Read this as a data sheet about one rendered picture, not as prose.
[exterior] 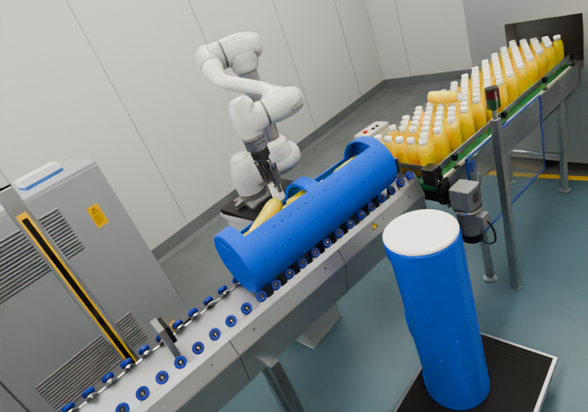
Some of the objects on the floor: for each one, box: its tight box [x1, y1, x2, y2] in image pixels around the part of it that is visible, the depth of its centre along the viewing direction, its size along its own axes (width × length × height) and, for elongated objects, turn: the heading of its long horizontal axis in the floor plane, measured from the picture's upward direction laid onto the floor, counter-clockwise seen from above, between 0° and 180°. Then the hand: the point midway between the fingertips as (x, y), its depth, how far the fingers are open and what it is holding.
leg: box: [267, 359, 305, 412], centre depth 188 cm, size 6×6×63 cm
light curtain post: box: [0, 184, 141, 363], centre depth 177 cm, size 6×6×170 cm
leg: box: [262, 367, 291, 412], centre depth 199 cm, size 6×6×63 cm
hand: (276, 191), depth 169 cm, fingers closed on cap, 4 cm apart
